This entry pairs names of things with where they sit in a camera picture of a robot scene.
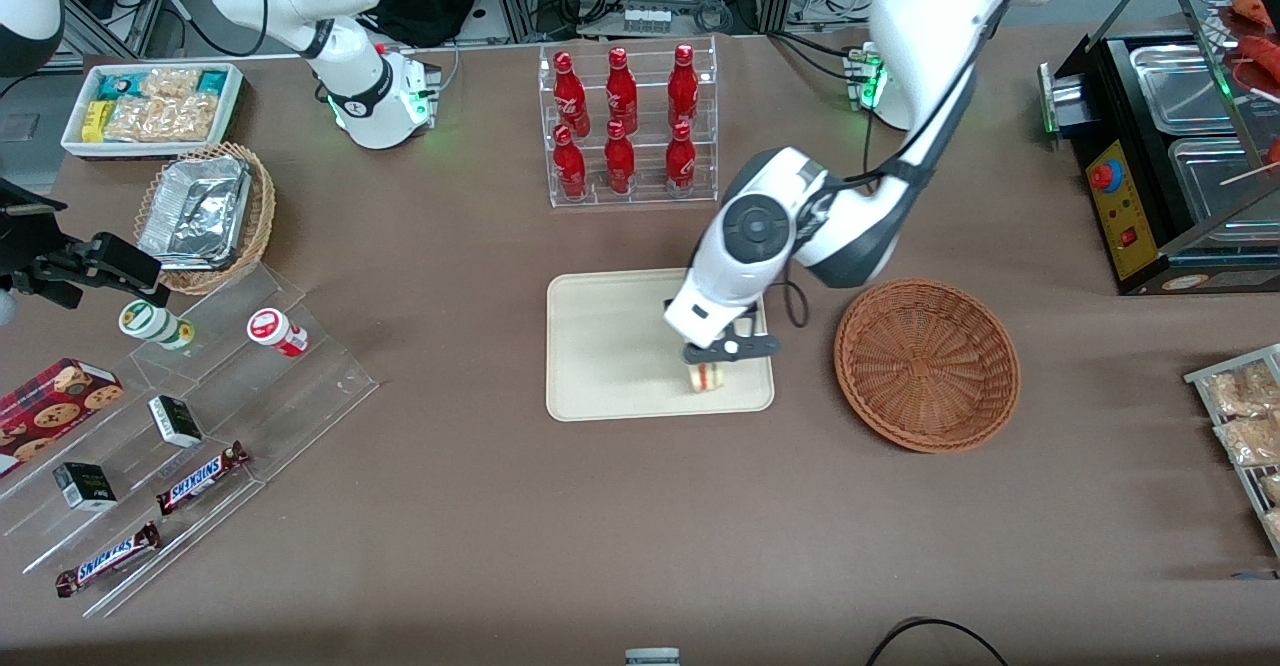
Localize clear cracker bag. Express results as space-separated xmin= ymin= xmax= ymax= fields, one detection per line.
xmin=165 ymin=93 xmax=221 ymax=142
xmin=140 ymin=68 xmax=201 ymax=99
xmin=105 ymin=96 xmax=171 ymax=142

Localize red lid white jar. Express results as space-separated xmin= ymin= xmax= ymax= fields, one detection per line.
xmin=247 ymin=308 xmax=309 ymax=358

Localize steel warmer pan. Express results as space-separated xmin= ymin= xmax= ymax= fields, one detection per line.
xmin=1168 ymin=136 xmax=1280 ymax=234
xmin=1130 ymin=43 xmax=1243 ymax=135

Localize clear rice snack bag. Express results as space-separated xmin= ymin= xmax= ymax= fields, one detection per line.
xmin=1214 ymin=415 xmax=1280 ymax=468
xmin=1200 ymin=360 xmax=1280 ymax=418

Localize stacked aluminium foil containers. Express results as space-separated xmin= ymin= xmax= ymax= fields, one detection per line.
xmin=138 ymin=155 xmax=252 ymax=271

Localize clear acrylic bottle rack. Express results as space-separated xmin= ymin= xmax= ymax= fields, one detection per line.
xmin=538 ymin=36 xmax=719 ymax=209

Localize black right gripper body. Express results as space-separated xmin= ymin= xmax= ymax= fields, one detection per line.
xmin=0 ymin=178 xmax=69 ymax=283

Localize red tartan cookie box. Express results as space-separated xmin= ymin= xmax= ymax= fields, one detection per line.
xmin=0 ymin=358 xmax=124 ymax=453

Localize grey wire snack tray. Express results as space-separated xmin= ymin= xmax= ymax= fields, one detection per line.
xmin=1184 ymin=344 xmax=1280 ymax=559

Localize beige rectangular tray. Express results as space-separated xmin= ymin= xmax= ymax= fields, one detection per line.
xmin=546 ymin=265 xmax=776 ymax=423

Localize red sausage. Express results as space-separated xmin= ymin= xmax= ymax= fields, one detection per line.
xmin=1235 ymin=34 xmax=1280 ymax=73
xmin=1225 ymin=0 xmax=1280 ymax=32

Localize small black carton box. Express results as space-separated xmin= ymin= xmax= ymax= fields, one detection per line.
xmin=148 ymin=395 xmax=204 ymax=448
xmin=53 ymin=462 xmax=118 ymax=512

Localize black floor cable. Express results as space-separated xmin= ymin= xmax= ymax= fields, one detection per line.
xmin=864 ymin=617 xmax=1011 ymax=666

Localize white snack bin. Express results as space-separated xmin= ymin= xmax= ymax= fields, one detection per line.
xmin=60 ymin=63 xmax=247 ymax=161

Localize green lid sunflower jar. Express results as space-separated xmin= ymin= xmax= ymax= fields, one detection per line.
xmin=118 ymin=299 xmax=196 ymax=351

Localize brown round wicker basket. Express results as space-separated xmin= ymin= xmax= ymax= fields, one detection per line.
xmin=834 ymin=278 xmax=1021 ymax=454

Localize light wicker basket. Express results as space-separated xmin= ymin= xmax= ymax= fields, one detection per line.
xmin=134 ymin=142 xmax=277 ymax=296

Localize Snickers chocolate bar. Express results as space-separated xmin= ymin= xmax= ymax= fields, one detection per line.
xmin=156 ymin=441 xmax=251 ymax=516
xmin=55 ymin=522 xmax=162 ymax=598

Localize red cola bottle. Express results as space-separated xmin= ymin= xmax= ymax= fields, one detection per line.
xmin=668 ymin=44 xmax=700 ymax=127
xmin=605 ymin=47 xmax=639 ymax=134
xmin=553 ymin=51 xmax=591 ymax=137
xmin=665 ymin=122 xmax=697 ymax=197
xmin=553 ymin=124 xmax=588 ymax=200
xmin=604 ymin=120 xmax=637 ymax=195

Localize clear acrylic stepped shelf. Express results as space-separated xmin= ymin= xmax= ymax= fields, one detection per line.
xmin=0 ymin=264 xmax=379 ymax=619

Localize black food warmer machine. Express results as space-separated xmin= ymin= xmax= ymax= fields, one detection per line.
xmin=1040 ymin=0 xmax=1280 ymax=297

